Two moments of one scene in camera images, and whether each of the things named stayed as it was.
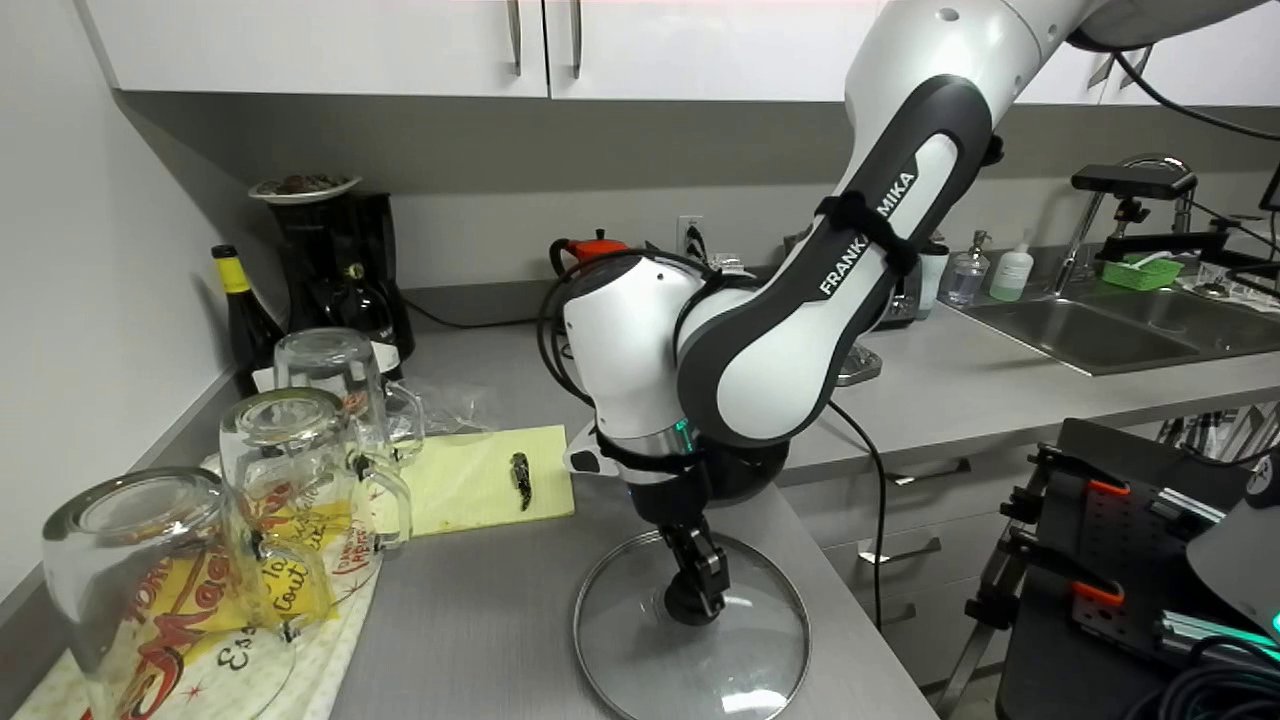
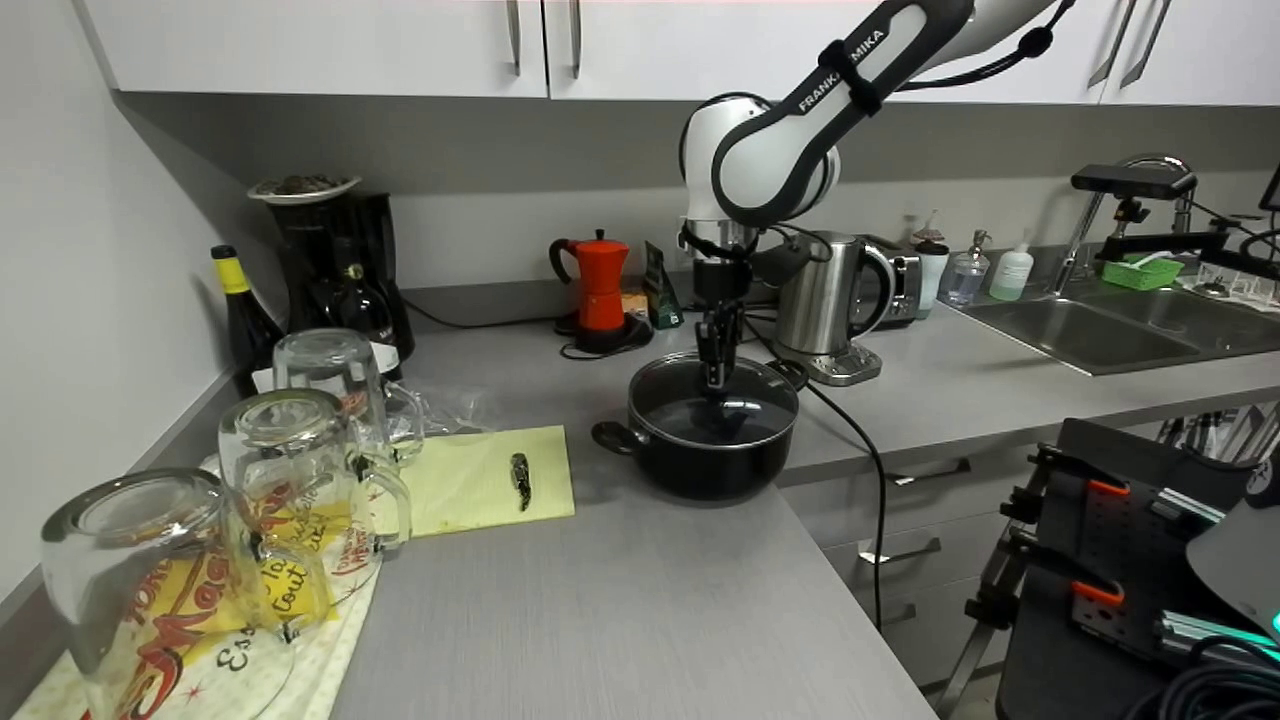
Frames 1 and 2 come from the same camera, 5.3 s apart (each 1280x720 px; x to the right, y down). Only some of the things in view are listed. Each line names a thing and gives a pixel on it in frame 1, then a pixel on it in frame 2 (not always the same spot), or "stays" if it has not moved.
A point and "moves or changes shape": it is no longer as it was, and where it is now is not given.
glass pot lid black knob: [648, 645] moves or changes shape
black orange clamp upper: [1061, 503] stays
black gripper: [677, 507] to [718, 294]
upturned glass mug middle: [304, 503] stays
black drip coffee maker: [333, 263] stays
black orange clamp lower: [1090, 598] stays
